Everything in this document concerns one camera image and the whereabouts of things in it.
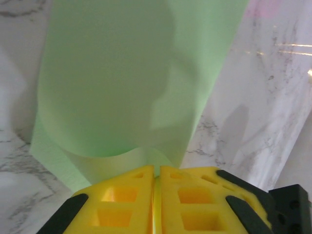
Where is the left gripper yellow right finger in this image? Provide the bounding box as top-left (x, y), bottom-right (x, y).
top-left (159, 165), bottom-right (272, 234)

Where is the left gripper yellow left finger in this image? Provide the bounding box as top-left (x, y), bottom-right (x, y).
top-left (39, 165), bottom-right (155, 234)

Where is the green paper sheet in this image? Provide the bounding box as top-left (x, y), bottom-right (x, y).
top-left (30, 0), bottom-right (251, 193)

